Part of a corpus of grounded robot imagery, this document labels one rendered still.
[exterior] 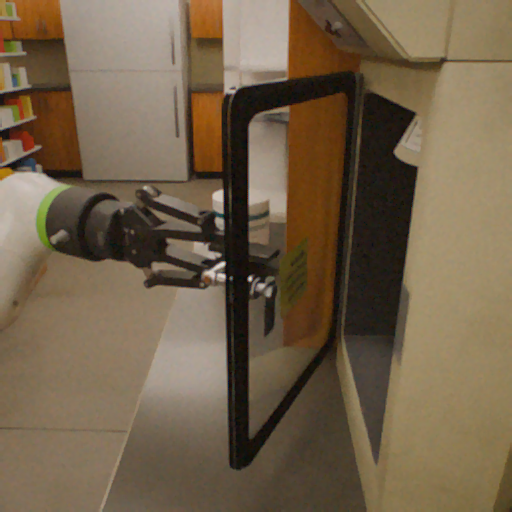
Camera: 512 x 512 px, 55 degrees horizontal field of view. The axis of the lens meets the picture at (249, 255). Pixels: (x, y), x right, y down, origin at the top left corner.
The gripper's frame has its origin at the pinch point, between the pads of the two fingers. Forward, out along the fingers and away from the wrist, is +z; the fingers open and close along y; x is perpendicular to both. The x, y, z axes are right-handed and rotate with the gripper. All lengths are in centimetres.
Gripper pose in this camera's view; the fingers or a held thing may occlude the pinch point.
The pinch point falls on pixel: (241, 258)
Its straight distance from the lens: 55.4
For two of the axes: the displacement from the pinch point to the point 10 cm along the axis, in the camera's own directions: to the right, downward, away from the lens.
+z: 8.8, 1.9, -4.4
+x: 4.8, -3.5, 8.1
